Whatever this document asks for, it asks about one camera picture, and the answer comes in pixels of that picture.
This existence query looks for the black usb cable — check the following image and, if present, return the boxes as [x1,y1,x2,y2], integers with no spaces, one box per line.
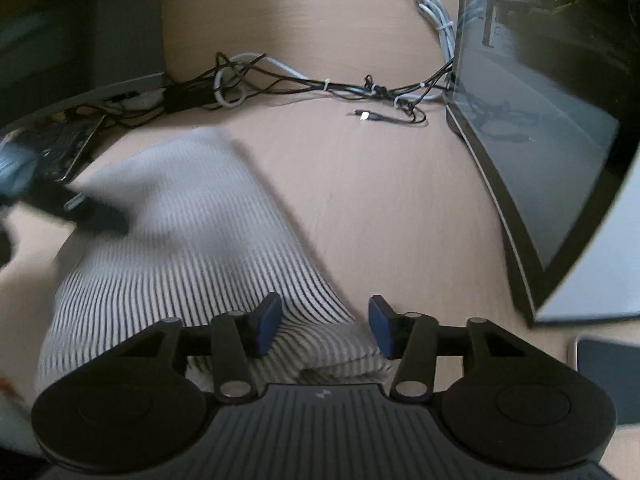
[350,107,428,127]

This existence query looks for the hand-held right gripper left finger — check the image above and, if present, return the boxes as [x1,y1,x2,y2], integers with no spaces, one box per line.
[107,292,282,403]

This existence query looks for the black cable bundle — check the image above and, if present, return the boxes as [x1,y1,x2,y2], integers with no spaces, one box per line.
[105,51,456,126]

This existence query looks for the white looped cable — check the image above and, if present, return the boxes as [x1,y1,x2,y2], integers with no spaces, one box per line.
[214,52,331,108]

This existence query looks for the black computer monitor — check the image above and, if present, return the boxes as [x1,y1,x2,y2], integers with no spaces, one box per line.
[0,0,167,131]

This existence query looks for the black keyboard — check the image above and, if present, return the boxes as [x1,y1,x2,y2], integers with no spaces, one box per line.
[0,114,107,182]

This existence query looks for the white computer case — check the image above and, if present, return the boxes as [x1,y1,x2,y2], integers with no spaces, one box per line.
[445,0,640,325]

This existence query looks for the black white striped garment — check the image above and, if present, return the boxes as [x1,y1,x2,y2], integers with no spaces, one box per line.
[35,127,396,396]

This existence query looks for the white plug with cable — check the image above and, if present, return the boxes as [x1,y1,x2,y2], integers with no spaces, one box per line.
[397,0,458,61]

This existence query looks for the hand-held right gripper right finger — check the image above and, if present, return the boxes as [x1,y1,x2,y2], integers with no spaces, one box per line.
[368,296,538,403]

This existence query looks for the smartphone in white case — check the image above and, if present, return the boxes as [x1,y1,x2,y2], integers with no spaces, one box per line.
[570,335,640,428]

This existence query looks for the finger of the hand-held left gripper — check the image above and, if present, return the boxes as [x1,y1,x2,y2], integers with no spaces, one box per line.
[55,187,130,237]

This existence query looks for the black power adapter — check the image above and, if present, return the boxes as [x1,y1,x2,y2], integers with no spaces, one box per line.
[164,82,217,115]

